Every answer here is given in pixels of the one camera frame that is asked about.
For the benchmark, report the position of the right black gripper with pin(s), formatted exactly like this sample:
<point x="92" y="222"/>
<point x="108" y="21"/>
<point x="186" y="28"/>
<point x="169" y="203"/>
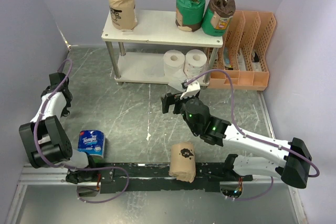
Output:
<point x="169" y="98"/>

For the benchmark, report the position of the plain white toilet roll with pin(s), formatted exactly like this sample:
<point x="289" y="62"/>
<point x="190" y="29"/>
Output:
<point x="173" y="65"/>

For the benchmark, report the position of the white roll pink dots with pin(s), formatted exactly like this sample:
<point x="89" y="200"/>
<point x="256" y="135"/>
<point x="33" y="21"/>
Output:
<point x="195" y="61"/>

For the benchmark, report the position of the beige roll cloud print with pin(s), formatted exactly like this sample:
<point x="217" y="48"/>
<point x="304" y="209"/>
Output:
<point x="182" y="162"/>

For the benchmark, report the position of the beige roll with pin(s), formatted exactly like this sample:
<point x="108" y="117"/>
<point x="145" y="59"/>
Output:
<point x="123" y="14"/>

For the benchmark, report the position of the green brown roll orange label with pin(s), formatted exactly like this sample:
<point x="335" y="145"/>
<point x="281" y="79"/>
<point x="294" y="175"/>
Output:
<point x="217" y="17"/>

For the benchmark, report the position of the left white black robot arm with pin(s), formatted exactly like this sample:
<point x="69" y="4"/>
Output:
<point x="44" y="138"/>

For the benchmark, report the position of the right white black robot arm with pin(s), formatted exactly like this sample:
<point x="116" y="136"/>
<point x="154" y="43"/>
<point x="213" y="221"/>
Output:
<point x="288" y="160"/>

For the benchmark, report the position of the white two-tier shelf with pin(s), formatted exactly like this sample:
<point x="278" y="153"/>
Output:
<point x="154" y="28"/>

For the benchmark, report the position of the blue Tempo wrapped roll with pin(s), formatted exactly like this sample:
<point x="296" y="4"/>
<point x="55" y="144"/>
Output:
<point x="92" y="142"/>

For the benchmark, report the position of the orange plastic file organizer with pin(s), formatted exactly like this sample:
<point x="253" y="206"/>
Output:
<point x="244" y="48"/>

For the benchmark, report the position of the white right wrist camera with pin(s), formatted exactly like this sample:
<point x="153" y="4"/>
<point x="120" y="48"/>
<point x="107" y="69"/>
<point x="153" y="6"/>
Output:
<point x="191" y="89"/>

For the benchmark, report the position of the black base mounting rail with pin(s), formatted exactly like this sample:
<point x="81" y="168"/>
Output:
<point x="155" y="177"/>

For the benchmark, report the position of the aluminium frame rail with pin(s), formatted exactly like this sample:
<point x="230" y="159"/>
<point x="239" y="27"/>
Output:
<point x="257" y="167"/>

